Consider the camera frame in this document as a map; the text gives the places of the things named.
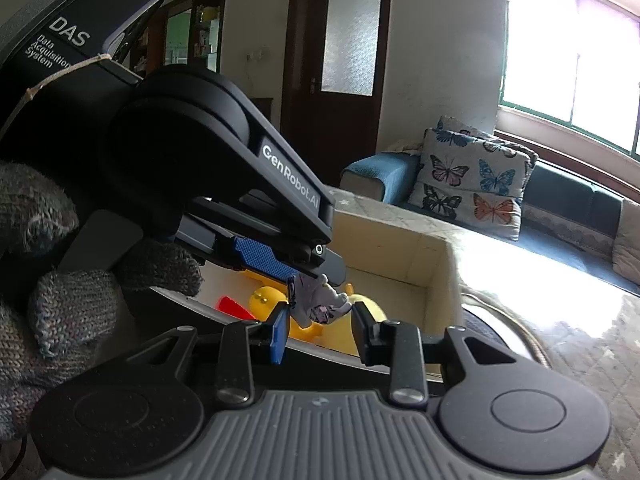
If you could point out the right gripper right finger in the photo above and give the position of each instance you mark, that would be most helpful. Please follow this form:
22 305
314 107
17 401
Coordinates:
479 410

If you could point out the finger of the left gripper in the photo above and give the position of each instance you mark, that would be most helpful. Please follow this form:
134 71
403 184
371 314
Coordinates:
260 259

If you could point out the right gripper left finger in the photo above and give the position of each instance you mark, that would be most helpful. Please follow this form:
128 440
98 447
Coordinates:
133 416

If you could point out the small white purple figurine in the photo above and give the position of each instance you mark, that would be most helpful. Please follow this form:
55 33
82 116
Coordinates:
314 300

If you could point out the red toy apple half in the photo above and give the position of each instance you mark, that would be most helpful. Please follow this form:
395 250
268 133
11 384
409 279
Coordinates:
229 306

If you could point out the yellow plush chick toy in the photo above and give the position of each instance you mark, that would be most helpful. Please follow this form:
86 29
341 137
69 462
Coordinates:
366 319

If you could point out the grey knit gloved hand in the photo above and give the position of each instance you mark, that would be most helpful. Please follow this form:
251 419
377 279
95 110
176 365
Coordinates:
52 322

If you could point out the black round hotplate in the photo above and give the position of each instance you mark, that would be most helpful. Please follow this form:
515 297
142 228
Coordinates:
501 327

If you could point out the wooden shelf cabinet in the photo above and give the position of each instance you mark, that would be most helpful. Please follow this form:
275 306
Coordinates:
243 39

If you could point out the large cardboard box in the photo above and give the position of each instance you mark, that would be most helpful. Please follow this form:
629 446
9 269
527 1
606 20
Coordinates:
412 276

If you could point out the grey sofa cushion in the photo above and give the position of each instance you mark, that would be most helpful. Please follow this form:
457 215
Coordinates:
626 247

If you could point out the blue sofa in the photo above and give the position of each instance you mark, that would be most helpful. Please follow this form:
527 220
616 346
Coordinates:
561 216

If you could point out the butterfly print pillow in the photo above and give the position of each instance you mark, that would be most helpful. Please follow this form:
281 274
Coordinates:
474 180

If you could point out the dark wooden door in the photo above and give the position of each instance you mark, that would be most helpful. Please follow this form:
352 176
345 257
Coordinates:
333 73

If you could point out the window with green frame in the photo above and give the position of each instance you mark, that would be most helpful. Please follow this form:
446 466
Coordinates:
575 63

